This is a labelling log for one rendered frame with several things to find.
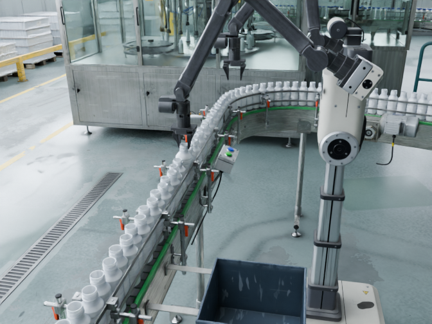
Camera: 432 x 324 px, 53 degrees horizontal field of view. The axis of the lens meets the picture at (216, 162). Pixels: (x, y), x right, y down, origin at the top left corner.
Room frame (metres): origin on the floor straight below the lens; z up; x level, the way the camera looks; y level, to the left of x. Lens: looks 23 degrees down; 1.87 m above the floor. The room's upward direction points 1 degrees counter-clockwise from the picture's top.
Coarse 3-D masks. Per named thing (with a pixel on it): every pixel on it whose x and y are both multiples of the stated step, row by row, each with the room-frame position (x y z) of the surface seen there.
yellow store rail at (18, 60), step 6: (48, 48) 9.39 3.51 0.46; (54, 48) 9.61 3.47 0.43; (60, 48) 9.86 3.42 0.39; (30, 54) 8.74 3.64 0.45; (36, 54) 8.93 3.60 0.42; (42, 54) 9.15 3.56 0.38; (6, 60) 8.01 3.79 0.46; (12, 60) 8.17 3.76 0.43; (18, 60) 8.33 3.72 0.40; (0, 66) 7.81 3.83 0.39; (18, 66) 8.35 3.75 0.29; (18, 72) 8.36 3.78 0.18; (24, 72) 8.43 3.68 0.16; (24, 78) 8.39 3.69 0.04
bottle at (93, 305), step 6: (84, 288) 0.86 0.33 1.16; (90, 288) 0.86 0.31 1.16; (96, 288) 0.85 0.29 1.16; (84, 294) 0.83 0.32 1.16; (90, 294) 0.83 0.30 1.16; (96, 294) 0.84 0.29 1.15; (84, 300) 0.83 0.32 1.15; (90, 300) 0.83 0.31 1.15; (96, 300) 0.84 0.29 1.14; (102, 300) 0.86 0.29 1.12; (84, 306) 0.83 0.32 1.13; (90, 306) 0.83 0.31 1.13; (96, 306) 0.83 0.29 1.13; (102, 306) 0.84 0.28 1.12; (90, 312) 0.82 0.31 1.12; (96, 312) 0.83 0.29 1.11; (96, 318) 0.82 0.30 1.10; (102, 318) 0.84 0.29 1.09
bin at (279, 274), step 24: (168, 264) 1.26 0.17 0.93; (216, 264) 1.24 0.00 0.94; (240, 264) 1.25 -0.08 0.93; (264, 264) 1.24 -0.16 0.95; (216, 288) 1.24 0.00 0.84; (240, 288) 1.25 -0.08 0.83; (264, 288) 1.24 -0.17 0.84; (288, 288) 1.22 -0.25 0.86; (192, 312) 1.02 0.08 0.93; (216, 312) 1.23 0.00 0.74; (240, 312) 1.24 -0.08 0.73; (264, 312) 1.24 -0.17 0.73; (288, 312) 1.22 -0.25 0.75
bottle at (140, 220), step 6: (138, 216) 1.21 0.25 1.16; (144, 216) 1.21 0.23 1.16; (138, 222) 1.18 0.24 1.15; (144, 222) 1.18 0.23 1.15; (138, 228) 1.18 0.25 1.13; (144, 228) 1.18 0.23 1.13; (150, 228) 1.20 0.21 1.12; (144, 234) 1.17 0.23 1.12; (144, 240) 1.17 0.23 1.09; (150, 240) 1.19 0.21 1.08; (150, 246) 1.18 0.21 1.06; (144, 252) 1.17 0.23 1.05; (144, 258) 1.17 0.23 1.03; (150, 258) 1.18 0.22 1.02
